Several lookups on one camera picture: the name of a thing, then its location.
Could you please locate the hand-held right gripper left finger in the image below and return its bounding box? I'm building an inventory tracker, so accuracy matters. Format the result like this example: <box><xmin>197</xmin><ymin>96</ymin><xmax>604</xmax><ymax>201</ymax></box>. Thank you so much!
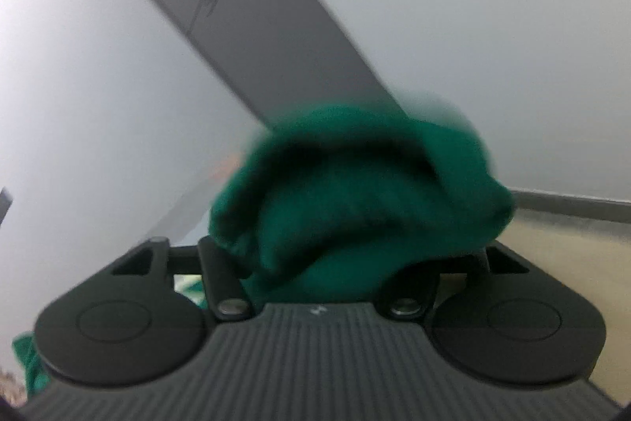
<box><xmin>111</xmin><ymin>236</ymin><xmax>253</xmax><ymax>322</ymax></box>

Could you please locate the green printed sweatshirt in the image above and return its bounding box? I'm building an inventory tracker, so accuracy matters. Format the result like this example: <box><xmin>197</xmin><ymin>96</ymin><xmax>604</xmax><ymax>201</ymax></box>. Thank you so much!
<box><xmin>12</xmin><ymin>92</ymin><xmax>517</xmax><ymax>402</ymax></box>

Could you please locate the grey door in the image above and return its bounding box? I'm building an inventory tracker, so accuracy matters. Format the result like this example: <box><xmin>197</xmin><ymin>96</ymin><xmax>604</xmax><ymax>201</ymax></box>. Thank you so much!
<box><xmin>88</xmin><ymin>0</ymin><xmax>407</xmax><ymax>131</ymax></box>

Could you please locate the grey baseboard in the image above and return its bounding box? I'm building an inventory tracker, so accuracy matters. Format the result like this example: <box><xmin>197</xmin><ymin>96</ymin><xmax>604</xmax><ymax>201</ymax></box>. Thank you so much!
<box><xmin>508</xmin><ymin>187</ymin><xmax>631</xmax><ymax>225</ymax></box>

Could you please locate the long grey wall switch panel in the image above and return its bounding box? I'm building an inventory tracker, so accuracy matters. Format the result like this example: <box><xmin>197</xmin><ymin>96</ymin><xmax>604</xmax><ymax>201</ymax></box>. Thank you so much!
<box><xmin>0</xmin><ymin>187</ymin><xmax>14</xmax><ymax>227</ymax></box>

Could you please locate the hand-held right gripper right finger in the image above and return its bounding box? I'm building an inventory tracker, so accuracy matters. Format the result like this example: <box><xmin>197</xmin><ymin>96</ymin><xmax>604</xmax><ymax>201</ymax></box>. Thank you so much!
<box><xmin>375</xmin><ymin>242</ymin><xmax>530</xmax><ymax>320</ymax></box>

